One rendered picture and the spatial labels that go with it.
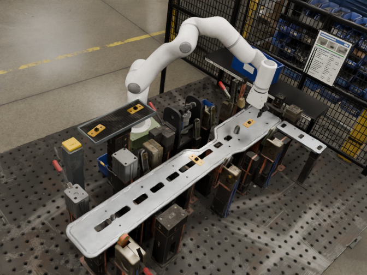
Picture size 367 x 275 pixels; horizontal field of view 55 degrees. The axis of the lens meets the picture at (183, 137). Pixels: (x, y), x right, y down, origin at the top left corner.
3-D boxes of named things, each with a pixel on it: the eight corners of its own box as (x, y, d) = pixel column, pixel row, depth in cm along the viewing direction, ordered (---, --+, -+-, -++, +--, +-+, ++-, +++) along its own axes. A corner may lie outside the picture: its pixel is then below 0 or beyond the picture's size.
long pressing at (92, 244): (94, 267, 133) (94, 265, 132) (60, 228, 143) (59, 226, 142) (283, 121, 215) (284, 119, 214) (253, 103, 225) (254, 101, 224)
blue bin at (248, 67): (262, 88, 231) (268, 71, 222) (230, 66, 247) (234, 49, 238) (278, 81, 240) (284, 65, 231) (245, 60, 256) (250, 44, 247)
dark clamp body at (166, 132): (161, 190, 200) (167, 142, 175) (145, 177, 206) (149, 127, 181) (174, 181, 207) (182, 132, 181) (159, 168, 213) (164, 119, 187)
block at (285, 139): (271, 179, 218) (285, 146, 199) (256, 168, 223) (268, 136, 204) (278, 171, 224) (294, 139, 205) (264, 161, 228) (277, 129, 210)
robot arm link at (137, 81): (141, 83, 207) (135, 101, 196) (125, 70, 202) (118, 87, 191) (204, 33, 178) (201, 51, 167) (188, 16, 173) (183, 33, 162)
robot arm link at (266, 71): (253, 77, 192) (255, 87, 185) (260, 56, 184) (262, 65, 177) (268, 80, 193) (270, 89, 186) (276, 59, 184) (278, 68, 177)
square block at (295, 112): (278, 156, 233) (297, 114, 209) (268, 150, 237) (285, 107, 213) (284, 151, 238) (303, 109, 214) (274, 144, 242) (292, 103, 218)
